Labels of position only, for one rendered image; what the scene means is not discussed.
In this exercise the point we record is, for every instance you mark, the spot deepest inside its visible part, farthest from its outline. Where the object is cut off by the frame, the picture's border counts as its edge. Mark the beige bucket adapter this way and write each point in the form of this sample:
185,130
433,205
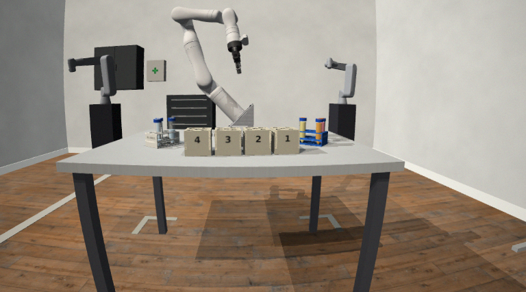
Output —
228,141
198,141
256,141
285,140

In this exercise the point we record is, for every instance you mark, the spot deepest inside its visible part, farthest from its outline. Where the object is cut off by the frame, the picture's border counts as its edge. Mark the blue tube rack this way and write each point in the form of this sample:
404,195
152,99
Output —
311,140

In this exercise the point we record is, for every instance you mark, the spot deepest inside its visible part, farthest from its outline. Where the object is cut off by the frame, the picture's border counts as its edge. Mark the beige tube rack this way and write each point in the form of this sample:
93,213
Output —
152,139

